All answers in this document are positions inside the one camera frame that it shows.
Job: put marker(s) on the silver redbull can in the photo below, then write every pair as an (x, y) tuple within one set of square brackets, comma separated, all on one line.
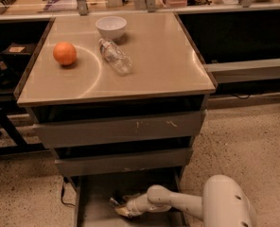
[(117, 202)]

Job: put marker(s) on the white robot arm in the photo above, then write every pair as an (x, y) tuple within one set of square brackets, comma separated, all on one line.
[(223, 203)]

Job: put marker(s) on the grey bottom drawer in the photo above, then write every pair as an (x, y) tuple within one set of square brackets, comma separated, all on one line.
[(93, 208)]

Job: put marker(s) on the grey drawer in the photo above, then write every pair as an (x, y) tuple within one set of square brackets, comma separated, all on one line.
[(119, 129), (93, 208), (124, 162)]

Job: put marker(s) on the grey middle drawer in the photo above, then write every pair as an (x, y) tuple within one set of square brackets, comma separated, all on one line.
[(124, 162)]

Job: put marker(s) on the grey top drawer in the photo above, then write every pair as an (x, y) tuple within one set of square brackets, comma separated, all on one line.
[(119, 129)]

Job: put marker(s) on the grey drawer cabinet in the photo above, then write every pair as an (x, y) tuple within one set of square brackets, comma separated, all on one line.
[(166, 78)]

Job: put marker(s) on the clear plastic water bottle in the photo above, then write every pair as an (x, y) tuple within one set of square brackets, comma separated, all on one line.
[(114, 56)]

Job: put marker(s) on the orange fruit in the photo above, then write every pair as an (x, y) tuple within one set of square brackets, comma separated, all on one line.
[(64, 53)]

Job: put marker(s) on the white bowl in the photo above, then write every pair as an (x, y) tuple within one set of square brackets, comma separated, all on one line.
[(111, 27)]

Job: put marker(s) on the black box with label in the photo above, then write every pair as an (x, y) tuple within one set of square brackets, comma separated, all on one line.
[(18, 53)]

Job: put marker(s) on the grey metal rail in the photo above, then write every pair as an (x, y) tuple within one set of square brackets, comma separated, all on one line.
[(241, 71)]

